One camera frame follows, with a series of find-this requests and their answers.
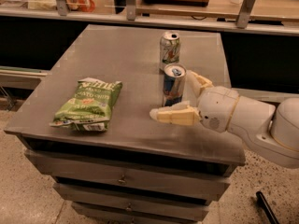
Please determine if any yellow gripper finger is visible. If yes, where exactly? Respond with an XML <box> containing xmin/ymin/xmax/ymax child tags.
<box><xmin>186</xmin><ymin>70</ymin><xmax>213</xmax><ymax>98</ymax></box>
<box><xmin>149</xmin><ymin>101</ymin><xmax>201</xmax><ymax>126</ymax></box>

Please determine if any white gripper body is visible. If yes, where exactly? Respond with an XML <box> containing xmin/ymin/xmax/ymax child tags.
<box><xmin>198</xmin><ymin>86</ymin><xmax>239</xmax><ymax>133</ymax></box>

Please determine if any red bull can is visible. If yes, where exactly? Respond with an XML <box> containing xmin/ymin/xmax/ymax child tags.
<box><xmin>163</xmin><ymin>63</ymin><xmax>186</xmax><ymax>106</ymax></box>

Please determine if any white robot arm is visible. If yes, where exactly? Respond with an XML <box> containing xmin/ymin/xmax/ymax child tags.
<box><xmin>149</xmin><ymin>70</ymin><xmax>299</xmax><ymax>169</ymax></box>

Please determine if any white green soda can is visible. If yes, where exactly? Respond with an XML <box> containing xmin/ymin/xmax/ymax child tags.
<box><xmin>160</xmin><ymin>31</ymin><xmax>180</xmax><ymax>70</ymax></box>

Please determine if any green potato chips bag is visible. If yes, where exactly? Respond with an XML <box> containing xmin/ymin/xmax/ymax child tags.
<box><xmin>50</xmin><ymin>77</ymin><xmax>122</xmax><ymax>132</ymax></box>

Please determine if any grey drawer cabinet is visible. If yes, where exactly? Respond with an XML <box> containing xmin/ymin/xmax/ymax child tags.
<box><xmin>6</xmin><ymin>25</ymin><xmax>245</xmax><ymax>224</ymax></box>

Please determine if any black floor object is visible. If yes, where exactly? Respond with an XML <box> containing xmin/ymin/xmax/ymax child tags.
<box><xmin>256</xmin><ymin>191</ymin><xmax>279</xmax><ymax>224</ymax></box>

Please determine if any grey metal bracket right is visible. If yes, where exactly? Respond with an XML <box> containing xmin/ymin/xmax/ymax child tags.
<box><xmin>236</xmin><ymin>0</ymin><xmax>256</xmax><ymax>29</ymax></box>

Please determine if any grey metal bracket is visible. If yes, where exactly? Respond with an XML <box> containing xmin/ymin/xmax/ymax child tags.
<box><xmin>126</xmin><ymin>0</ymin><xmax>136</xmax><ymax>21</ymax></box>
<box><xmin>236</xmin><ymin>0</ymin><xmax>256</xmax><ymax>29</ymax></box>
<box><xmin>56</xmin><ymin>0</ymin><xmax>69</xmax><ymax>16</ymax></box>

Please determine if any grey metal bracket middle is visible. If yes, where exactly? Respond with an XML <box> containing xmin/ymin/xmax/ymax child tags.
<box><xmin>126</xmin><ymin>0</ymin><xmax>136</xmax><ymax>21</ymax></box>

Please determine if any grey metal bracket left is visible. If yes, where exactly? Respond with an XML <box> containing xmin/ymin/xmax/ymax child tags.
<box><xmin>56</xmin><ymin>0</ymin><xmax>69</xmax><ymax>16</ymax></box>

